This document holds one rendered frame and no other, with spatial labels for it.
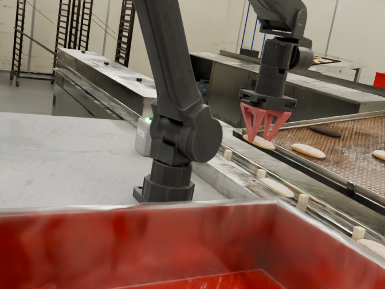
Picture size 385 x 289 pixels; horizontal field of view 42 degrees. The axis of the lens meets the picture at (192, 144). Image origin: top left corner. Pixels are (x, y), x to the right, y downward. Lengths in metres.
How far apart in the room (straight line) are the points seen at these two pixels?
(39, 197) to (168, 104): 0.26
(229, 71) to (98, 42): 3.36
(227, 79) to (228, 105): 0.27
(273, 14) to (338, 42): 5.57
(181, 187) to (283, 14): 0.37
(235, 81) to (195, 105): 4.32
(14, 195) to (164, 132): 0.26
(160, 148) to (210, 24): 8.01
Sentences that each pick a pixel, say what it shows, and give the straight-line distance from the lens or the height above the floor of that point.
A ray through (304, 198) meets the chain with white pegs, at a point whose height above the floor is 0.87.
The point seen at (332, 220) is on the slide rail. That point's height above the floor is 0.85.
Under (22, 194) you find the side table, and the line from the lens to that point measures 0.87.
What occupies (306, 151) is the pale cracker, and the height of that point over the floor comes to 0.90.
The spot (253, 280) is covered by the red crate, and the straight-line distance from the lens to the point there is 0.68.
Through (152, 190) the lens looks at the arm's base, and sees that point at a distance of 0.84.
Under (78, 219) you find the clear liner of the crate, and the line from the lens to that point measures 0.55.
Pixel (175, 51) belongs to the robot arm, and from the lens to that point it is 0.76.
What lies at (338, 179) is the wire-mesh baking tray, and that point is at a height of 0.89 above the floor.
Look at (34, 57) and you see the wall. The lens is 7.97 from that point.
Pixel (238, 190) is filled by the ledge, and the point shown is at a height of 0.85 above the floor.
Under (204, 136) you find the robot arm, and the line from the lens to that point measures 0.82.
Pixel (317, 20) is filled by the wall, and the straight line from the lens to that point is 6.89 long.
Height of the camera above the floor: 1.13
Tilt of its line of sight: 13 degrees down
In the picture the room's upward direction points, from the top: 10 degrees clockwise
